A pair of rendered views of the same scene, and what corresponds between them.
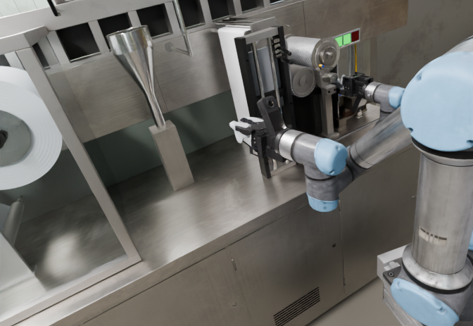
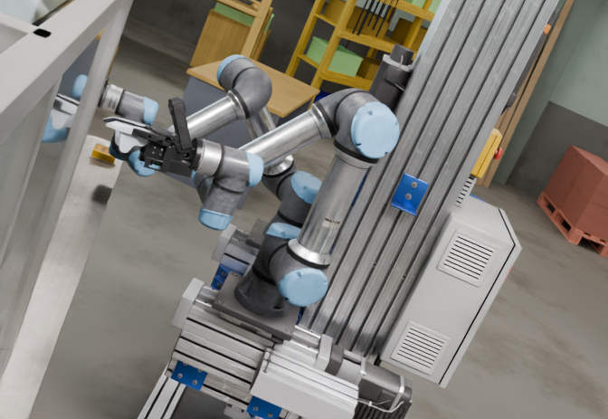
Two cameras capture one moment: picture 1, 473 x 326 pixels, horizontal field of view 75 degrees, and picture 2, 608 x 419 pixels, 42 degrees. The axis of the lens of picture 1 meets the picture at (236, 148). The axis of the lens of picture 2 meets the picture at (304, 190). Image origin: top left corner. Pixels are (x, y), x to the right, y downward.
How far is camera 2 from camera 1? 1.53 m
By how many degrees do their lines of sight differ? 77
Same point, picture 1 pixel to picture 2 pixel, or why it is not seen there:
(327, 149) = (258, 160)
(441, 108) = (378, 133)
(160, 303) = not seen: outside the picture
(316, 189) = (232, 203)
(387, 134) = (275, 150)
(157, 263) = (40, 352)
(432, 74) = (378, 113)
